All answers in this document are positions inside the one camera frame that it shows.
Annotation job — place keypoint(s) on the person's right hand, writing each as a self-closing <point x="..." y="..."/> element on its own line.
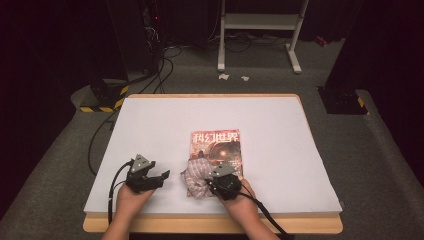
<point x="241" y="203"/>

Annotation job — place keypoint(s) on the striped pink cloth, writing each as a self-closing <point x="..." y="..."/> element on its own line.
<point x="196" y="178"/>

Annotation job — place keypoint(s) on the person's left hand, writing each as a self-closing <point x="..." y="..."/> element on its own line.
<point x="133" y="201"/>

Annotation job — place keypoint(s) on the white metal stand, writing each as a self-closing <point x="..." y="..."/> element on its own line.
<point x="260" y="21"/>

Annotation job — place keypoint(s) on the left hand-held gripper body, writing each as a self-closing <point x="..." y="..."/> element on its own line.
<point x="138" y="173"/>

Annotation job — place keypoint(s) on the wooden table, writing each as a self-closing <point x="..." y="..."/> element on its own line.
<point x="186" y="225"/>

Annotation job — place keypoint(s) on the red and purple magazine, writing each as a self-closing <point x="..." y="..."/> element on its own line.
<point x="216" y="145"/>

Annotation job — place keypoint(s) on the dark equipment rack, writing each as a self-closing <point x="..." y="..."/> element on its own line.
<point x="140" y="33"/>

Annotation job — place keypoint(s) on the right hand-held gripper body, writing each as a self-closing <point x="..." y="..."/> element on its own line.
<point x="225" y="183"/>

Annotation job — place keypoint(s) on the white table mat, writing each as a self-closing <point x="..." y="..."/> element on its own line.
<point x="266" y="133"/>

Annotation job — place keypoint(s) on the black yellow striped base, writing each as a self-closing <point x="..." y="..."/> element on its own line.
<point x="103" y="96"/>
<point x="343" y="103"/>

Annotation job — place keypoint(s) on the white paper scrap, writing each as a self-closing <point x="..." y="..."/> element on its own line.
<point x="245" y="78"/>
<point x="223" y="76"/>

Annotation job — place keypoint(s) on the small red object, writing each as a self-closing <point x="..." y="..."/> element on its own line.
<point x="321" y="41"/>

